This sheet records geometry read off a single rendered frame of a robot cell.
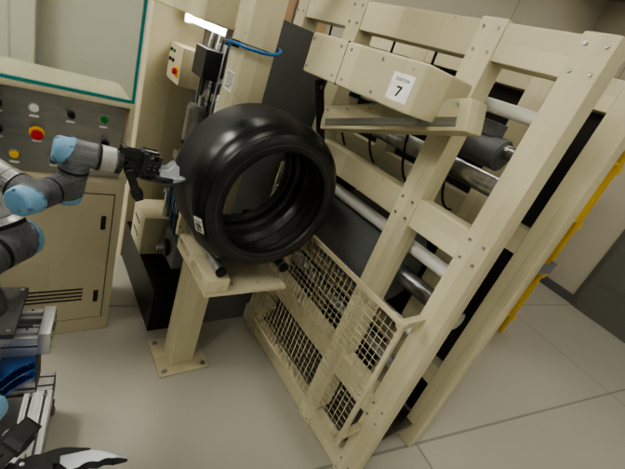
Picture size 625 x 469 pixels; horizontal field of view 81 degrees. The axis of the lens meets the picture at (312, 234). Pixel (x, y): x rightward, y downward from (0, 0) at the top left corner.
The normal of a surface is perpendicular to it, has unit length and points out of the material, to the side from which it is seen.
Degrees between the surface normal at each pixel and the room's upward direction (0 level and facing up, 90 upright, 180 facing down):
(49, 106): 90
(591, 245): 90
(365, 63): 90
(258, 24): 90
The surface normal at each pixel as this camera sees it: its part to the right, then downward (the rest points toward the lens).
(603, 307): -0.86, -0.09
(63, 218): 0.54, 0.52
